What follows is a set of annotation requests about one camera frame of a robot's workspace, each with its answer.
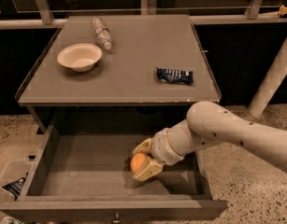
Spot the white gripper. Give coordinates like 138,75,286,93
133,128,184,182

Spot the orange fruit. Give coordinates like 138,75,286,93
130,153,148,174

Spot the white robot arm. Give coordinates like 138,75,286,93
132,101,287,182

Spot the metal drawer knob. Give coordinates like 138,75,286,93
112,213,122,224

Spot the open grey top drawer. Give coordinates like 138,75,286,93
0,126,227,223

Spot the dark blue snack packet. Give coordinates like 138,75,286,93
156,67,194,85

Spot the grey cabinet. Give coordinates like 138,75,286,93
16,15,222,129

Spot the white paper bowl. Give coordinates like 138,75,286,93
57,43,102,72

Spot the clear plastic water bottle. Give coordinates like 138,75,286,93
91,17,113,50

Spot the blue packet in bin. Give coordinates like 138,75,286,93
0,174,28,201

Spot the clear plastic bin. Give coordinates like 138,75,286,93
0,161,35,224

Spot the metal railing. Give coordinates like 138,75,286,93
0,0,287,30

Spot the yellow object on railing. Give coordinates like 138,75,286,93
278,5,287,17

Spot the white diagonal post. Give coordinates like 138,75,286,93
247,36,287,118

